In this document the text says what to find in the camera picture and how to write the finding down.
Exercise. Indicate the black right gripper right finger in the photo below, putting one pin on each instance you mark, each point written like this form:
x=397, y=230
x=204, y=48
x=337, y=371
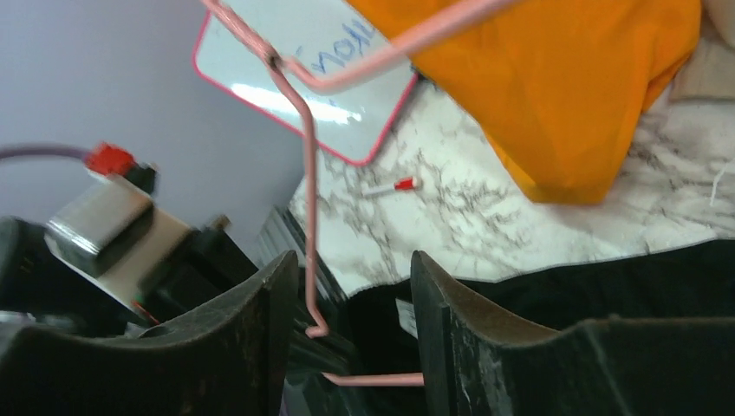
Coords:
x=574, y=367

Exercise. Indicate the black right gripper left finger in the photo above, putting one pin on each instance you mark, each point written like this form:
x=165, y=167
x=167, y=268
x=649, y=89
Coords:
x=228, y=356

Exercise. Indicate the black shorts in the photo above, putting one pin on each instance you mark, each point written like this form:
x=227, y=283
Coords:
x=574, y=281

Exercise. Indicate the pink wire hanger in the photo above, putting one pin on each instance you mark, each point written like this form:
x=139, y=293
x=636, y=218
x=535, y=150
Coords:
x=435, y=28

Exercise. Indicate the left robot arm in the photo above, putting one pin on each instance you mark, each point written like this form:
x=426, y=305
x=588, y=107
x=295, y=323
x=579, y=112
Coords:
x=33, y=281

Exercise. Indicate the orange shorts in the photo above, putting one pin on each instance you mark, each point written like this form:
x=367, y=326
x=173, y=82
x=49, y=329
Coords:
x=558, y=86

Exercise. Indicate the red capped marker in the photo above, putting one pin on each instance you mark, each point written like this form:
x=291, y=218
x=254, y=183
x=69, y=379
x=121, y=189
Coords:
x=401, y=185

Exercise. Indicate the pink framed whiteboard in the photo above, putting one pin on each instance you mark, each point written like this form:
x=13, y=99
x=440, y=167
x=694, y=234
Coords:
x=320, y=44

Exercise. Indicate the beige garment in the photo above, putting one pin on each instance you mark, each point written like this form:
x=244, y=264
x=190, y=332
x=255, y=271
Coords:
x=709, y=72

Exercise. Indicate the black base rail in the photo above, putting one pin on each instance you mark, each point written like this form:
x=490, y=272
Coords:
x=282, y=232

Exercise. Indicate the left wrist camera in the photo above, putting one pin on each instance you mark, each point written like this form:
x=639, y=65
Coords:
x=114, y=235

